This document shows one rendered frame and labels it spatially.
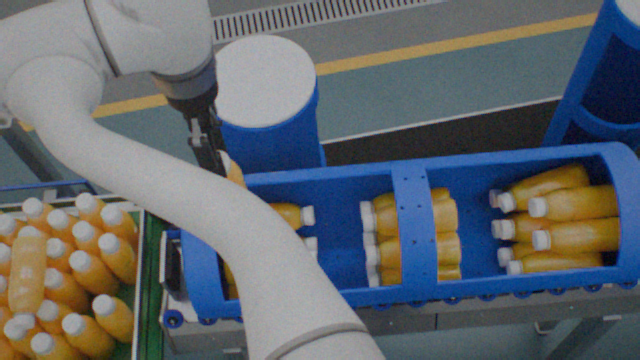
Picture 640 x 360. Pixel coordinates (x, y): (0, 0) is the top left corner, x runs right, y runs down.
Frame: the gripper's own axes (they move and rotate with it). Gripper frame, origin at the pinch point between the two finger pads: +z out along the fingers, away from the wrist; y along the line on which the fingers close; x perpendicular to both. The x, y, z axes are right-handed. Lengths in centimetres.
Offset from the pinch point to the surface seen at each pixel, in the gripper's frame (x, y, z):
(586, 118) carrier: -97, 53, 82
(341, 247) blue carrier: -19, 3, 48
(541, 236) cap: -58, -5, 32
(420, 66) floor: -62, 125, 143
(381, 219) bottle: -27.4, -0.7, 28.0
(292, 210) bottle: -10.0, 5.1, 32.2
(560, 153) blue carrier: -63, 8, 23
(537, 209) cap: -58, -1, 29
